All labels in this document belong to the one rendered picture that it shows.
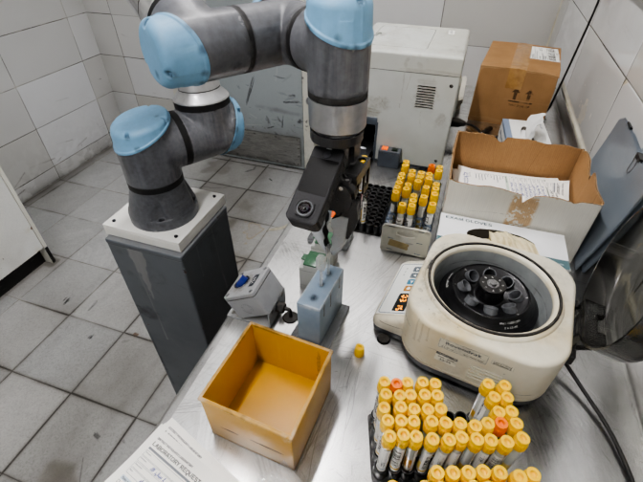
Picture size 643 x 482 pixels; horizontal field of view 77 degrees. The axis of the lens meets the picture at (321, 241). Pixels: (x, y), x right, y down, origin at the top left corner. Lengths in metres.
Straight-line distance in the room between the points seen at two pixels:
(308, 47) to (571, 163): 0.78
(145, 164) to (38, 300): 1.56
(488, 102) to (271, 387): 1.16
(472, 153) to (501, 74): 0.43
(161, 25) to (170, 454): 0.52
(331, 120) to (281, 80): 2.15
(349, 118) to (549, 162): 0.70
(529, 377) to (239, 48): 0.56
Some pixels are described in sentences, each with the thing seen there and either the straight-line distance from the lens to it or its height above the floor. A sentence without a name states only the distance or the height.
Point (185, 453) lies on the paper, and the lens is 0.64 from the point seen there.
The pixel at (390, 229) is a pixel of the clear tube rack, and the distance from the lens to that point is 0.85.
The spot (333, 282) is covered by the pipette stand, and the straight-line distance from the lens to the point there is 0.67.
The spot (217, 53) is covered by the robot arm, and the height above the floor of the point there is 1.33.
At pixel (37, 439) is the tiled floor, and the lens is 1.88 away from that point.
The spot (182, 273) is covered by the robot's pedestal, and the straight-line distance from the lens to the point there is 0.95.
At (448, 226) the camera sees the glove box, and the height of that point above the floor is 0.94.
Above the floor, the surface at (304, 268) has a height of 0.93.
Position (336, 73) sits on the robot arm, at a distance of 0.49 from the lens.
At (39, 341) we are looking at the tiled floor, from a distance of 2.16.
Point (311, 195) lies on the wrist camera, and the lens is 0.52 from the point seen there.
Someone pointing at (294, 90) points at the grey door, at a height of 0.55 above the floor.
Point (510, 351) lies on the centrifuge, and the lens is 0.62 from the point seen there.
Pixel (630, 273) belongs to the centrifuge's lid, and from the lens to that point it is 0.76.
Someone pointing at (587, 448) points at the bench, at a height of 0.87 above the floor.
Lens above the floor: 1.46
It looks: 41 degrees down
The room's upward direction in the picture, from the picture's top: straight up
